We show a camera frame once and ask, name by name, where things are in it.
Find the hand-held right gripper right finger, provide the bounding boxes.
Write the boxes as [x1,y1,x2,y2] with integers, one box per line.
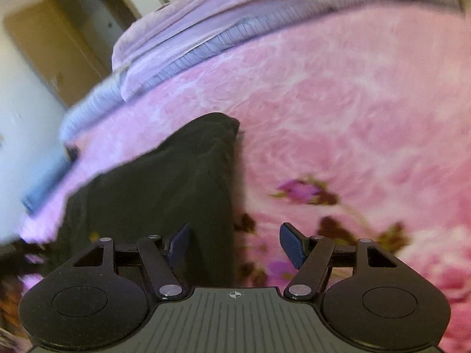
[279,222,400,301]

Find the pink floral bedsheet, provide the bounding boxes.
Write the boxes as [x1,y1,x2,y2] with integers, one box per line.
[18,4,471,353]

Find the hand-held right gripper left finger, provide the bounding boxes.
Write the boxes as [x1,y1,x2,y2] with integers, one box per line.
[72,224,192,300]

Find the lilac striped quilt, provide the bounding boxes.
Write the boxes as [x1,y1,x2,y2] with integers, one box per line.
[59,0,339,140]

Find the dark corduroy pants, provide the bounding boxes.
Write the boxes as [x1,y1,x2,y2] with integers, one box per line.
[55,112,241,291]

